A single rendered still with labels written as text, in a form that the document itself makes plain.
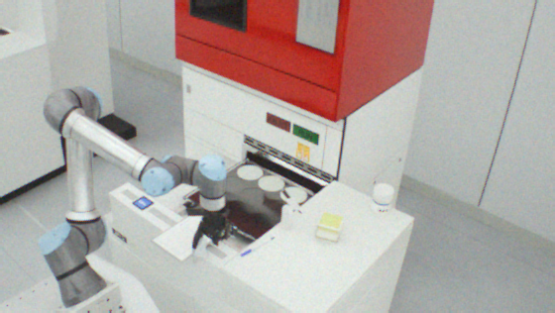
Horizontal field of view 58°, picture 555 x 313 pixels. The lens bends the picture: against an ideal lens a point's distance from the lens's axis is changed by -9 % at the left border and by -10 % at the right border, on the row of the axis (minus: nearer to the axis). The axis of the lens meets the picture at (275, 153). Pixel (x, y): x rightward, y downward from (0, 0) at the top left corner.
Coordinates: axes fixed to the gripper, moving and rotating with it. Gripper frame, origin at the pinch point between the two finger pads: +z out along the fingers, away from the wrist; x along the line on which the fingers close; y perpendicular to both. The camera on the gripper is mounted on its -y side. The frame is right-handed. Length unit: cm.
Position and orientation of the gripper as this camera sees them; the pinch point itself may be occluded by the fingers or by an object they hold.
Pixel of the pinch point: (209, 251)
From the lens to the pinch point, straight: 176.1
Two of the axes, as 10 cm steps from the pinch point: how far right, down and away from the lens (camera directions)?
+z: -0.6, 8.4, 5.4
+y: 7.8, 3.7, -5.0
